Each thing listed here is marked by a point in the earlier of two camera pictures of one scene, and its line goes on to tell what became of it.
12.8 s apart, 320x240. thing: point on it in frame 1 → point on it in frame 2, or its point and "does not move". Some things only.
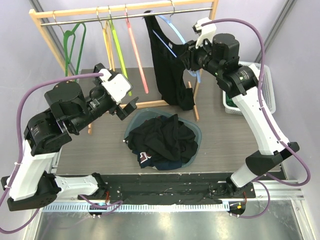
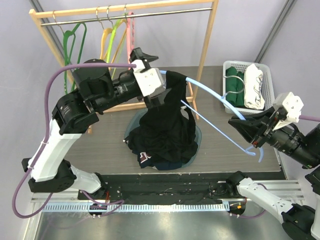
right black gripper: x=189 y=57 → x=263 y=128
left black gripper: x=123 y=112 → x=157 y=99
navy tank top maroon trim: x=146 y=160 does not move
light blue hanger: x=197 y=74 → x=225 y=100
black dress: x=165 y=137 does not move
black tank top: x=172 y=75 → x=175 y=119
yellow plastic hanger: x=107 y=31 → x=105 y=31
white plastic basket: x=267 y=89 does not move
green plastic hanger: x=67 y=33 does not move
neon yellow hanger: x=118 y=48 → x=109 y=48
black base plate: x=170 y=187 does not move
